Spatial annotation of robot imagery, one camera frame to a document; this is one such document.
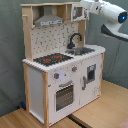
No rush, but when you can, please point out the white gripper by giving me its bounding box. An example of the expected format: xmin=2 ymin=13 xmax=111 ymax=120
xmin=80 ymin=0 xmax=100 ymax=13

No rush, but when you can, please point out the white toy microwave door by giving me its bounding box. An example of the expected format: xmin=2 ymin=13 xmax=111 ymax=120
xmin=71 ymin=6 xmax=83 ymax=21

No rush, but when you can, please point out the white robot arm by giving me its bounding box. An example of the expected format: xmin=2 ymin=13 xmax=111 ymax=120
xmin=80 ymin=0 xmax=128 ymax=42

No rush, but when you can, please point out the wooden toy kitchen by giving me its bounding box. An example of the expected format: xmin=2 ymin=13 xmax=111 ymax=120
xmin=22 ymin=2 xmax=105 ymax=127

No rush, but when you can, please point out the black toy faucet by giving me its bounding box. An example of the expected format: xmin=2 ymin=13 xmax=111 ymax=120
xmin=67 ymin=33 xmax=82 ymax=49

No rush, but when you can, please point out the grey range hood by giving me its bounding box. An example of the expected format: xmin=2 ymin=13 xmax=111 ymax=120
xmin=35 ymin=6 xmax=64 ymax=27

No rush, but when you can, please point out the grey toy sink basin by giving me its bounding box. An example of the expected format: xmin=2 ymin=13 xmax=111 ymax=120
xmin=65 ymin=47 xmax=95 ymax=55

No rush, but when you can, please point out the grey ice dispenser panel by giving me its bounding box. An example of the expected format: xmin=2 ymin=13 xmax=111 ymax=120
xmin=87 ymin=65 xmax=96 ymax=83

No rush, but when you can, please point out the red right stove knob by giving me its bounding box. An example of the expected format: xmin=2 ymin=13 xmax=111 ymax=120
xmin=72 ymin=66 xmax=78 ymax=72

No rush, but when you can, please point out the red stove knob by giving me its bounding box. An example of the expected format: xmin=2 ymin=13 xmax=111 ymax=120
xmin=72 ymin=66 xmax=78 ymax=72
xmin=54 ymin=73 xmax=60 ymax=79

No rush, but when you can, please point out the black toy stovetop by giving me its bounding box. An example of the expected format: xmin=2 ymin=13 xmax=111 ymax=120
xmin=34 ymin=53 xmax=70 ymax=66

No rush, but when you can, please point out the red left stove knob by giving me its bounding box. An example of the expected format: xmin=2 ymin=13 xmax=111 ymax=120
xmin=54 ymin=73 xmax=60 ymax=79

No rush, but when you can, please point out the toy oven door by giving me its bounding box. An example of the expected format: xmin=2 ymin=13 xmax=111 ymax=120
xmin=55 ymin=80 xmax=74 ymax=112

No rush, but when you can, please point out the grey fridge door handle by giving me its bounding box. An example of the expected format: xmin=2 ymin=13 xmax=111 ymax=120
xmin=82 ymin=76 xmax=86 ymax=90

